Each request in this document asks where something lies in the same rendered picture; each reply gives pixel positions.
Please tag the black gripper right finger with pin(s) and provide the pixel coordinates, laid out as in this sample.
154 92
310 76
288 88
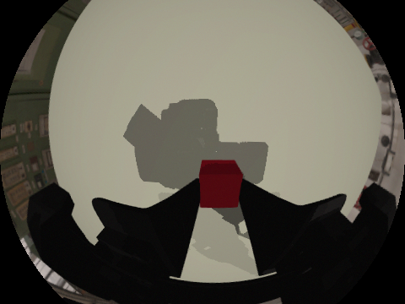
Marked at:
275 225

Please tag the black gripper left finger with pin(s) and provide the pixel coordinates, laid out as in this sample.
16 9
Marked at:
168 225

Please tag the red cube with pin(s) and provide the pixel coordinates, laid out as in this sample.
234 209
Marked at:
219 184

